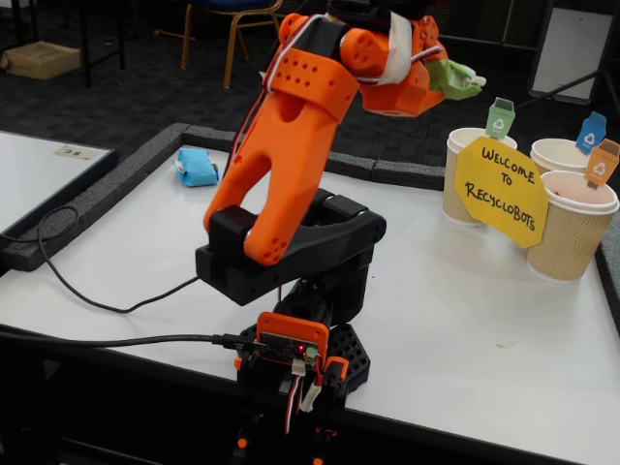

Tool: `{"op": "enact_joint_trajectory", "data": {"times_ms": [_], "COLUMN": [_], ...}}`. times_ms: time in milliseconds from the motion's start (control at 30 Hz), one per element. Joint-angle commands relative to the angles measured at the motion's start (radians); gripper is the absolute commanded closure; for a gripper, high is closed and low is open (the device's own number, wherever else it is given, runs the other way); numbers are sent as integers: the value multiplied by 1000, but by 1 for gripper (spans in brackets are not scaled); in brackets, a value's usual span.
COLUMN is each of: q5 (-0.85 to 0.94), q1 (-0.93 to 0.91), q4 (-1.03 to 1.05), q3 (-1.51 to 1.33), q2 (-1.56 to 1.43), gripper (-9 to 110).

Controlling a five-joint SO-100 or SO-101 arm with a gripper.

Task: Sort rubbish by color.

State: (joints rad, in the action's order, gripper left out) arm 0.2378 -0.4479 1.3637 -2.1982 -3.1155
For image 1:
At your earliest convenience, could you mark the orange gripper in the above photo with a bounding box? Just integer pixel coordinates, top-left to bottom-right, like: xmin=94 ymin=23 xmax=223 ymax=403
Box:
xmin=360 ymin=15 xmax=446 ymax=118

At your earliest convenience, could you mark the green paper rubbish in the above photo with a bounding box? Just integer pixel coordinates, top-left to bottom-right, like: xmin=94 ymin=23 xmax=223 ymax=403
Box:
xmin=425 ymin=58 xmax=487 ymax=102

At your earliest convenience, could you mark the blue paper rubbish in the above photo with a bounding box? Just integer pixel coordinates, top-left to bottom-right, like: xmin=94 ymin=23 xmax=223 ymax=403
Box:
xmin=171 ymin=147 xmax=221 ymax=189

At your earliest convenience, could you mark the green recycling bin label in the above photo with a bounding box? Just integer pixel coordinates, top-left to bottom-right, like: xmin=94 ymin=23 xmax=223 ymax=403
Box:
xmin=485 ymin=96 xmax=516 ymax=140

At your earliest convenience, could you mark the short black foam strip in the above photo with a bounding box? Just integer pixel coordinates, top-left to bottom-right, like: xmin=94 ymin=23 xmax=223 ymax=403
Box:
xmin=372 ymin=158 xmax=447 ymax=193

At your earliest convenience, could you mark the paper cup with green label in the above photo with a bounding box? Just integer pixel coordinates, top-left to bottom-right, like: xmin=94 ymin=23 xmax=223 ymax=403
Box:
xmin=445 ymin=127 xmax=518 ymax=228

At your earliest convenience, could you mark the yellow welcome paper sign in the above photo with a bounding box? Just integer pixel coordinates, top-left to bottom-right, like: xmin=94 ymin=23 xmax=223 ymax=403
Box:
xmin=453 ymin=136 xmax=550 ymax=249

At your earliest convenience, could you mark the paper cup with blue label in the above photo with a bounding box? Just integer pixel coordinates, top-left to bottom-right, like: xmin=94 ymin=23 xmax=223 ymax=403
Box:
xmin=530 ymin=139 xmax=606 ymax=175

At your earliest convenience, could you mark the blue recycling bin label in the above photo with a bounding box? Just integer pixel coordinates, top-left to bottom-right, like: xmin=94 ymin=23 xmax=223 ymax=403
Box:
xmin=574 ymin=110 xmax=608 ymax=156

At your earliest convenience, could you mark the orange recycling bin label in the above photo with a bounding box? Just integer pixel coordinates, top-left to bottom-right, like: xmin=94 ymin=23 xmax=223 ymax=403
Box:
xmin=584 ymin=139 xmax=620 ymax=191

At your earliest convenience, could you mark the paper cup with orange label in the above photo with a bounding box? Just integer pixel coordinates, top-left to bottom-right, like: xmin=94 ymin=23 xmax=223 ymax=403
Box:
xmin=526 ymin=169 xmax=620 ymax=282

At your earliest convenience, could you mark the orange controller board holder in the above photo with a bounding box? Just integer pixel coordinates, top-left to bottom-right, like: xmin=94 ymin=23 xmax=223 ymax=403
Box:
xmin=255 ymin=311 xmax=330 ymax=364

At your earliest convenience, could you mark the long black foam strip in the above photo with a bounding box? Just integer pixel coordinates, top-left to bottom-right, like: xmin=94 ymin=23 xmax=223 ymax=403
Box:
xmin=2 ymin=122 xmax=191 ymax=272

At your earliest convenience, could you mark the small paper sticker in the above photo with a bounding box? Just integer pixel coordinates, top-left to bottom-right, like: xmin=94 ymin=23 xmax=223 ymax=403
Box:
xmin=53 ymin=144 xmax=101 ymax=160

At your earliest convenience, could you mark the cardboard box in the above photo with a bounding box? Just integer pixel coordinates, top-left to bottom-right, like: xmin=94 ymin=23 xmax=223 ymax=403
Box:
xmin=0 ymin=41 xmax=82 ymax=81

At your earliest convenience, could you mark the black framed whiteboard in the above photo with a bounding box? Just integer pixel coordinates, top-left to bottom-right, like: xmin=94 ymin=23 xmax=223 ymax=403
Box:
xmin=0 ymin=130 xmax=119 ymax=238

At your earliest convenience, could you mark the white tape strap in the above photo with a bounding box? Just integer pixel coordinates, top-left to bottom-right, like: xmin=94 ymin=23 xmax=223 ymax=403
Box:
xmin=376 ymin=12 xmax=414 ymax=88

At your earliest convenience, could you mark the white panel black frame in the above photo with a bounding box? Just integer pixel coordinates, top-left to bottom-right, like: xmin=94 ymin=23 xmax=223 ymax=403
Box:
xmin=515 ymin=0 xmax=619 ymax=110

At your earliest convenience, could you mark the white red black servo wire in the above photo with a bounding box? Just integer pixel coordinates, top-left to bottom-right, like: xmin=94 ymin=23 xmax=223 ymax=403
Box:
xmin=231 ymin=14 xmax=324 ymax=169

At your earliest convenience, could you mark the gold frame chair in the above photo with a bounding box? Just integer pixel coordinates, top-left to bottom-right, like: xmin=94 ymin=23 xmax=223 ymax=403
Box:
xmin=153 ymin=0 xmax=292 ymax=90

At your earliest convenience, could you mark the thick black USB cable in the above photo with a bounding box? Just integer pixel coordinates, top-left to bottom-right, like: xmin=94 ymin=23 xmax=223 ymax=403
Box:
xmin=0 ymin=323 xmax=265 ymax=353

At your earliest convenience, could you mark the white wire connector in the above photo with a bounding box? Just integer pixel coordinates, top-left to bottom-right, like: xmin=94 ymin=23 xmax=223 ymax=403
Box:
xmin=299 ymin=385 xmax=324 ymax=413

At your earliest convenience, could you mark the white red black wire bundle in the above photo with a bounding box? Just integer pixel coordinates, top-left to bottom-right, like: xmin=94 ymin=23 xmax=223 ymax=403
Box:
xmin=283 ymin=372 xmax=306 ymax=435

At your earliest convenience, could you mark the thin black camera cable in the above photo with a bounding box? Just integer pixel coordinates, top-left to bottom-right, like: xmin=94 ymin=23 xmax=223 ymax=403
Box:
xmin=0 ymin=205 xmax=201 ymax=314

